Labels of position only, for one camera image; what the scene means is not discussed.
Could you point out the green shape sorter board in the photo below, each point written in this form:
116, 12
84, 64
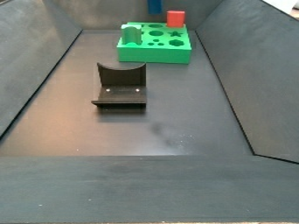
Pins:
166, 45

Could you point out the blue cylinder peg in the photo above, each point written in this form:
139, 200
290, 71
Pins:
155, 6

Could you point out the black curved holder stand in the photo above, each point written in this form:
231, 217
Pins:
122, 86

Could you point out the green notched block peg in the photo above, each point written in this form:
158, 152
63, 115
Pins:
131, 34

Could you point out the red block peg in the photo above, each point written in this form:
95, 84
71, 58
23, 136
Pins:
175, 18

